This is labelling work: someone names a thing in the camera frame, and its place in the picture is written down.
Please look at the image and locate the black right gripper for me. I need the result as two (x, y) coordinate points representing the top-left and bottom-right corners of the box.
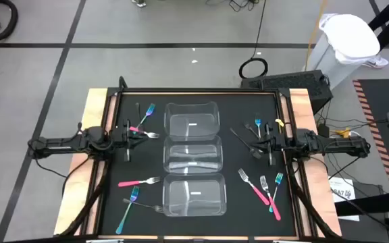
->
(251, 123), (286, 166)

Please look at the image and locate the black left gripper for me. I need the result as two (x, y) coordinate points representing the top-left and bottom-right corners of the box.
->
(111, 119), (149, 162)

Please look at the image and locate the rainbow metal fork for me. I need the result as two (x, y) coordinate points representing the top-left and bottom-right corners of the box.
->
(135, 103), (156, 128)
(115, 185), (140, 235)
(254, 113), (263, 139)
(269, 172), (284, 213)

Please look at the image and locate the black table mat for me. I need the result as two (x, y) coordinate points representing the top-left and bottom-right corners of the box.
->
(101, 93), (296, 236)

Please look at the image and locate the clear plastic bin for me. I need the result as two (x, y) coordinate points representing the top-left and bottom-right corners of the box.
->
(162, 173), (228, 217)
(163, 101), (221, 142)
(163, 135), (224, 175)

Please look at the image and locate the black power adapter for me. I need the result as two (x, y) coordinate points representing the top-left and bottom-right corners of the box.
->
(317, 123), (330, 138)

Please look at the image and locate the black perforated computer case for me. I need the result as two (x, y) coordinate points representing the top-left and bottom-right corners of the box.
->
(240, 70), (334, 115)

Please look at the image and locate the white paper sign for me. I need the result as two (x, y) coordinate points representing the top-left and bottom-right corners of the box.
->
(328, 176), (361, 222)

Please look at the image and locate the black metal beam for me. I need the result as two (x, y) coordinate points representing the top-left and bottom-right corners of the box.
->
(334, 190), (389, 217)

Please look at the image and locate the black floor mat striped edge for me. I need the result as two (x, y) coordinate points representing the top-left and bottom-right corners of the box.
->
(352, 78), (389, 192)

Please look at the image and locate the trash can with white bag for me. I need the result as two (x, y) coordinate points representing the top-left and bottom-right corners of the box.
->
(305, 12), (382, 90)

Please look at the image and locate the coiled black floor cable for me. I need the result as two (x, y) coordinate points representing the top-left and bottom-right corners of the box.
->
(238, 0), (269, 80)

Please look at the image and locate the yellow floor cable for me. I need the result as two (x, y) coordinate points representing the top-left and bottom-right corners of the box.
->
(304, 0), (327, 72)

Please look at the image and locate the black cable bundle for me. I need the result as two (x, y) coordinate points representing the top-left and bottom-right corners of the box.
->
(205, 0), (259, 13)

